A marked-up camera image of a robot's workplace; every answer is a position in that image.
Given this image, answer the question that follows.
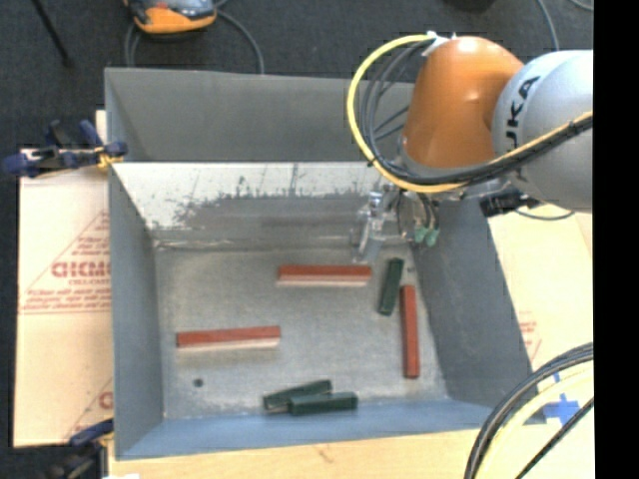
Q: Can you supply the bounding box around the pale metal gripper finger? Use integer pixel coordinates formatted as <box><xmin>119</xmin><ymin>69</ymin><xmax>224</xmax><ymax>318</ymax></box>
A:
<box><xmin>353</xmin><ymin>210</ymin><xmax>374</xmax><ymax>260</ymax></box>
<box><xmin>367</xmin><ymin>219</ymin><xmax>388</xmax><ymax>264</ymax></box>

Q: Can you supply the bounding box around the dark green flat block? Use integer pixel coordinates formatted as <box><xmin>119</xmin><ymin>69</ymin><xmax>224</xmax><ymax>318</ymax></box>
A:
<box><xmin>262</xmin><ymin>378</ymin><xmax>333</xmax><ymax>414</ymax></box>
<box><xmin>375</xmin><ymin>256</ymin><xmax>405</xmax><ymax>317</ymax></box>
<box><xmin>287</xmin><ymin>390</ymin><xmax>359</xmax><ymax>417</ymax></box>

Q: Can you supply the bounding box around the red-brown flat block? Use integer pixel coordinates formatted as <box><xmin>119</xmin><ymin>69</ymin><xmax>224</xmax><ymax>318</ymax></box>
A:
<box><xmin>175</xmin><ymin>324</ymin><xmax>283</xmax><ymax>352</ymax></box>
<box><xmin>275</xmin><ymin>263</ymin><xmax>373</xmax><ymax>289</ymax></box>
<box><xmin>398</xmin><ymin>283</ymin><xmax>422</xmax><ymax>380</ymax></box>

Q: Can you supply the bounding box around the grey metal bin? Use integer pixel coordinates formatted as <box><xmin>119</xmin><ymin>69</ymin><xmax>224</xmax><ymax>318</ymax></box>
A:
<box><xmin>103</xmin><ymin>66</ymin><xmax>539</xmax><ymax>461</ymax></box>

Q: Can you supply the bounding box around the brown cardboard board, red print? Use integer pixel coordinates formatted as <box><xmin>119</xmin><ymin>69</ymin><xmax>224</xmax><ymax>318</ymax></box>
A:
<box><xmin>11</xmin><ymin>109</ymin><xmax>594</xmax><ymax>449</ymax></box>

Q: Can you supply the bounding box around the black cylinder on white bracket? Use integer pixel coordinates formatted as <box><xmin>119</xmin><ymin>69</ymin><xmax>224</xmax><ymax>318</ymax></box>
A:
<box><xmin>479</xmin><ymin>190</ymin><xmax>539</xmax><ymax>217</ymax></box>

